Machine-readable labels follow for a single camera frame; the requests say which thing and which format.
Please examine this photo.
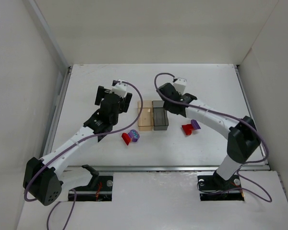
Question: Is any purple round lego piece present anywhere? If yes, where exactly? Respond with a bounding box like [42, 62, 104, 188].
[128, 129, 140, 142]

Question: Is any aluminium right edge rail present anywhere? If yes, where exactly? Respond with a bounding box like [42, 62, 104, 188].
[234, 65, 270, 167]

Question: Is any grey transparent container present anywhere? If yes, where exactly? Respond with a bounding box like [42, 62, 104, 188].
[152, 101, 169, 131]

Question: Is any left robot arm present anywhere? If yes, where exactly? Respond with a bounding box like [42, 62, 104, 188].
[23, 81, 132, 206]

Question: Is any amber transparent container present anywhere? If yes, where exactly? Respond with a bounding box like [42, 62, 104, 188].
[138, 101, 153, 131]

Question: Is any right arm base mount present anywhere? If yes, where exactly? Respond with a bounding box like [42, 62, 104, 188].
[197, 174, 244, 201]

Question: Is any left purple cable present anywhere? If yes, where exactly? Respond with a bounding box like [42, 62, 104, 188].
[24, 81, 144, 230]

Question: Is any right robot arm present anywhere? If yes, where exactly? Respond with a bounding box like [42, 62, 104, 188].
[158, 83, 261, 190]

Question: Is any red lego brick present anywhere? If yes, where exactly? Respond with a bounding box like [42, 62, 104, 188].
[121, 133, 132, 146]
[181, 124, 194, 136]

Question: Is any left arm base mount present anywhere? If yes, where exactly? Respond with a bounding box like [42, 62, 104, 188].
[74, 165, 114, 202]

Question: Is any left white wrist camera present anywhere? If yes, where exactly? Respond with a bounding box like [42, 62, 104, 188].
[110, 79, 128, 98]

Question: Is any purple lego brick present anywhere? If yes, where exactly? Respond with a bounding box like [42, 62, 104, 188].
[191, 119, 201, 130]

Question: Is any purple cable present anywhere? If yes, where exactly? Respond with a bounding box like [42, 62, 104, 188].
[24, 81, 144, 230]
[154, 73, 272, 203]

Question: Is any aluminium left frame post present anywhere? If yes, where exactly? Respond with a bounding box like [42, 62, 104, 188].
[23, 0, 70, 75]

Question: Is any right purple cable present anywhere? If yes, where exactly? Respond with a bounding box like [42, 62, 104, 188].
[154, 73, 272, 203]

